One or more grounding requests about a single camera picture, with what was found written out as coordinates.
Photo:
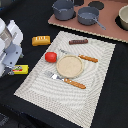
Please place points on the fork with wooden handle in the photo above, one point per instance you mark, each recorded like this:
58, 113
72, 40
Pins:
68, 81

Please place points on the red tomato toy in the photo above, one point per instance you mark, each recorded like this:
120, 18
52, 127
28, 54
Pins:
51, 57

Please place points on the knife with wooden handle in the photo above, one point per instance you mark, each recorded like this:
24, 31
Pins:
80, 56

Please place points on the dark grey stock pot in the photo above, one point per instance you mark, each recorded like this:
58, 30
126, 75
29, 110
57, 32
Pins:
63, 9

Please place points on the yellow butter box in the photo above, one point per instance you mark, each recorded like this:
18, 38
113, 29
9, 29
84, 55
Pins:
21, 69

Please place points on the orange bread loaf toy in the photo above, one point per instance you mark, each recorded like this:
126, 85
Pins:
41, 40

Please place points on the round wooden plate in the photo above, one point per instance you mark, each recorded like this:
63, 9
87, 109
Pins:
69, 66

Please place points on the grey pot with handle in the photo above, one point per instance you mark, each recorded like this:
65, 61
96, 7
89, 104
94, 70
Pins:
89, 16

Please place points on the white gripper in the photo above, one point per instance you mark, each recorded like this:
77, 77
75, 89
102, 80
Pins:
10, 50

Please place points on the beige bowl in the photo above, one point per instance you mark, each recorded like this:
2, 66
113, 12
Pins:
123, 14

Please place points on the beige woven placemat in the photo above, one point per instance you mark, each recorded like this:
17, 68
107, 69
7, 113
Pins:
76, 99

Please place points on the black stove burner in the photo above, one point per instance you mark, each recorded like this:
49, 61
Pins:
97, 4

